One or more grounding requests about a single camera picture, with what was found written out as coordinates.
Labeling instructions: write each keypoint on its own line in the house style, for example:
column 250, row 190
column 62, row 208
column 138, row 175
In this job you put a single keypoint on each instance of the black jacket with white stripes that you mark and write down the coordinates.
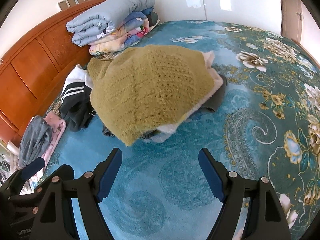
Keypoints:
column 75, row 110

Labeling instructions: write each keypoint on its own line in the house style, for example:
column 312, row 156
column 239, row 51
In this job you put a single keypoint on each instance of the teal floral bedspread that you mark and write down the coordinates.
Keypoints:
column 250, row 155

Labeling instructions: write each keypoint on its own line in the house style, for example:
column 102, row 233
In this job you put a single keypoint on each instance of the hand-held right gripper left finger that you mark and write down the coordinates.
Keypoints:
column 110, row 177

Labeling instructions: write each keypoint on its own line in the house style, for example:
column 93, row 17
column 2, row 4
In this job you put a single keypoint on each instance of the grey folded garment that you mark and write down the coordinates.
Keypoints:
column 35, row 140

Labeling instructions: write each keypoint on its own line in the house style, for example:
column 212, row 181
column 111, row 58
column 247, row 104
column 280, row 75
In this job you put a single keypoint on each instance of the wooden headboard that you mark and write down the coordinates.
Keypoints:
column 30, row 62

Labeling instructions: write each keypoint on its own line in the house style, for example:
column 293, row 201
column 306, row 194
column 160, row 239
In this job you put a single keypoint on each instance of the dark grey cloth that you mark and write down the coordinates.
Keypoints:
column 153, row 18

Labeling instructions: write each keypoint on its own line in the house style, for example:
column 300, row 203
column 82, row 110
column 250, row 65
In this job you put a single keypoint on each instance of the dark grey knit garment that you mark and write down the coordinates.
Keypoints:
column 217, row 97

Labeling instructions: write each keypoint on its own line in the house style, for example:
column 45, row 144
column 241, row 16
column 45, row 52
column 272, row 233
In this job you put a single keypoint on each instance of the floral print quilt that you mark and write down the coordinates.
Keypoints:
column 120, row 40

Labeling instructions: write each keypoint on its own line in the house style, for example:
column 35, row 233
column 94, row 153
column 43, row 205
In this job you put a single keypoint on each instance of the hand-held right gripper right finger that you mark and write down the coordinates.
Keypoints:
column 212, row 180

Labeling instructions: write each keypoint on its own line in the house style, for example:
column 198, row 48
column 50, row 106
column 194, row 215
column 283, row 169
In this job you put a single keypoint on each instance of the olive knit sweater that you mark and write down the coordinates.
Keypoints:
column 150, row 87

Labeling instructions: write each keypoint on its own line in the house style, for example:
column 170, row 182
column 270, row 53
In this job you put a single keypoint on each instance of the white wardrobe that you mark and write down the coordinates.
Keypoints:
column 175, row 2

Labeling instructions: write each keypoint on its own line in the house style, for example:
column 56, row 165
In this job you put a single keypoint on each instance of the white door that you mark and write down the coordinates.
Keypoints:
column 291, row 17

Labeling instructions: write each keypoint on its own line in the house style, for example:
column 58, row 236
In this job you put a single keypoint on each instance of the light blue quilt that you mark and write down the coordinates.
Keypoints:
column 107, row 17

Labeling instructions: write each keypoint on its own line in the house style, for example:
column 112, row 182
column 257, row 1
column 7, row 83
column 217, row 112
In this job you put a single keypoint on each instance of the pink fluffy garment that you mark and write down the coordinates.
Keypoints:
column 170, row 128

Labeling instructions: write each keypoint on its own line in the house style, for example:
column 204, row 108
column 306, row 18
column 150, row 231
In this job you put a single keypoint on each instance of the pink folded garment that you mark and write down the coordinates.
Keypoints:
column 56, row 127

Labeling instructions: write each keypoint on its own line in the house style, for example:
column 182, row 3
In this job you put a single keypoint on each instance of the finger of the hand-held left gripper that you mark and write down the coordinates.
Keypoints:
column 33, row 166
column 25, row 196

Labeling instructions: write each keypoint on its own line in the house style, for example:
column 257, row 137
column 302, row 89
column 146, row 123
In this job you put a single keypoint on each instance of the grey wall switch panel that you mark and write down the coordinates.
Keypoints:
column 75, row 1

